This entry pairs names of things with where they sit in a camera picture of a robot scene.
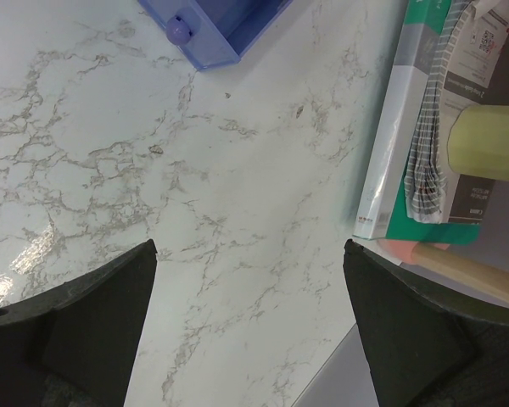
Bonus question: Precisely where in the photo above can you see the pink two tier shelf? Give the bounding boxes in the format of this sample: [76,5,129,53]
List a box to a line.
[377,239,509,310]

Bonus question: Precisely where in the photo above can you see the green spiral notebook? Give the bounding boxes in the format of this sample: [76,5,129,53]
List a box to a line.
[354,1,509,244]

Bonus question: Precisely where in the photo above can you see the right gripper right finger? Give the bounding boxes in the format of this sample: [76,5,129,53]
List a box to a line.
[344,240,509,406]

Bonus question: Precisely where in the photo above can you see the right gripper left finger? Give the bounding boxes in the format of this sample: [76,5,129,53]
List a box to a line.
[0,240,157,406]

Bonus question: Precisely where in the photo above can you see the purple blue bin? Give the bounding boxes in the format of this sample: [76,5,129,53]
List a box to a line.
[140,0,290,71]

